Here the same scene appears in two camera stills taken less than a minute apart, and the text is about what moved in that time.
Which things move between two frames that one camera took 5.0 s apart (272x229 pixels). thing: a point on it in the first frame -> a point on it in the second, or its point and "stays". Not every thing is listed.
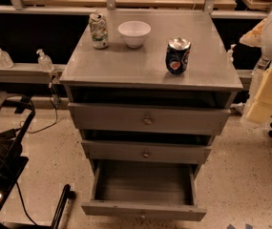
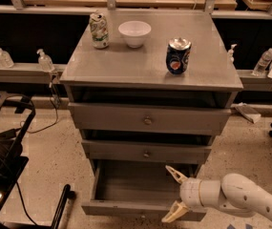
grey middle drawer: (145, 152) stays
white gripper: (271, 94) -> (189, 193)
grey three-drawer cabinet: (148, 91) stays
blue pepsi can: (177, 53) stays
